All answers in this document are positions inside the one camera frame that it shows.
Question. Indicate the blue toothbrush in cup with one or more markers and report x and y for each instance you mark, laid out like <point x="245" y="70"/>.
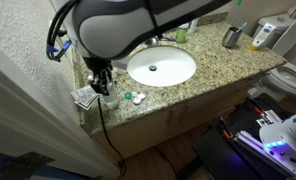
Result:
<point x="242" y="26"/>

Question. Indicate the white sink basin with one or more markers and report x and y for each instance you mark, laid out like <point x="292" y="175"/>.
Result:
<point x="168" y="66"/>

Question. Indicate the green soap pump bottle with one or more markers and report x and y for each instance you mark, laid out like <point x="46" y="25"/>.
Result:
<point x="180" y="34"/>

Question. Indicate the white door frame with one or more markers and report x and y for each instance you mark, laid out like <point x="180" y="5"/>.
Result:
<point x="28" y="116"/>

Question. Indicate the white paper cards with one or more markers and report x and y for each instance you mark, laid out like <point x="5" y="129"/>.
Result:
<point x="83" y="97"/>

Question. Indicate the aluminium robot mount rails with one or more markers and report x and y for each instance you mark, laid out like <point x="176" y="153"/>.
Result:
<point x="251" y="140"/>

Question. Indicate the wooden vanity cabinet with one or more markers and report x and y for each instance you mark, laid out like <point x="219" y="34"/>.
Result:
<point x="161" y="123"/>

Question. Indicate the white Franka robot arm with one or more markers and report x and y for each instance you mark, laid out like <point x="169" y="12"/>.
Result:
<point x="121" y="30"/>

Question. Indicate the chrome faucet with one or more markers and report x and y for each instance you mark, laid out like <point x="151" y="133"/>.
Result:
<point x="152" y="41"/>

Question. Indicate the black door hinge plate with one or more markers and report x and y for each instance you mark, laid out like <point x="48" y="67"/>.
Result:
<point x="21" y="163"/>

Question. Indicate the steel cup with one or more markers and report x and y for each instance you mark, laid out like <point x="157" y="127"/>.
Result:
<point x="230" y="38"/>

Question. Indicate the white toilet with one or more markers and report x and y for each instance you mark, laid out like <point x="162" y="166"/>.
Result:
<point x="288" y="80"/>

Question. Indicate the purple toothbrush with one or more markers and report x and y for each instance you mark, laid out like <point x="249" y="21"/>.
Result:
<point x="169" y="39"/>

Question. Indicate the white purple small tube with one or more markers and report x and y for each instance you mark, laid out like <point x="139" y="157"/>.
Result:
<point x="90" y="78"/>

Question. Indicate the clear plastic bottle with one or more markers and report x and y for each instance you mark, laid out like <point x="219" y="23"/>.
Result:
<point x="112" y="100"/>

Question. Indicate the tall white tube orange cap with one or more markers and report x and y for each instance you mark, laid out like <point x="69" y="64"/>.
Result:
<point x="263" y="35"/>

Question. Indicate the green white contact lens case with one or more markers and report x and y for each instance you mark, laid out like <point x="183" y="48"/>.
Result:
<point x="136" y="98"/>

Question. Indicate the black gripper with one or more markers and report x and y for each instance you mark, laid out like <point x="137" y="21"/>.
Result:
<point x="98" y="65"/>

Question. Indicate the white blue toothpaste tube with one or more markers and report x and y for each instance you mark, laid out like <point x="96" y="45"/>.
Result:
<point x="194" y="26"/>

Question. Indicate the black robot cart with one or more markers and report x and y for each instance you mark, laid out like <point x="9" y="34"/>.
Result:
<point x="221" y="156"/>

